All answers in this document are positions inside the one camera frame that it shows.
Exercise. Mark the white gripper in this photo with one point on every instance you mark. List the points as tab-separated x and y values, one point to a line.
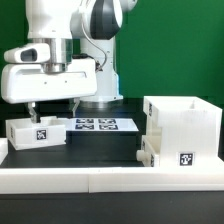
27	83

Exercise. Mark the white drawer box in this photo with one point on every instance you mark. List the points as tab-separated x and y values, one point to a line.
24	134
149	153

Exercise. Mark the white drawer cabinet frame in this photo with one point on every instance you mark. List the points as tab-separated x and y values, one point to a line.
186	130

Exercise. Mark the white front drawer box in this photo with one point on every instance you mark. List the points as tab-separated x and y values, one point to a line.
149	153

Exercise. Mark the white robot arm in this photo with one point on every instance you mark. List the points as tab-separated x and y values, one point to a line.
69	54

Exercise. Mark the white marker sheet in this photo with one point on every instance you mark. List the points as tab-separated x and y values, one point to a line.
99	124

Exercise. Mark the white left fence piece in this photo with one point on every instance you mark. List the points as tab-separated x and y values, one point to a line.
3	149

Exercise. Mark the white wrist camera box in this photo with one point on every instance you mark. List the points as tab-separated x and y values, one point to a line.
29	53

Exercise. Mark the white front fence rail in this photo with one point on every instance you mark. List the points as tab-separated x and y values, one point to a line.
97	180

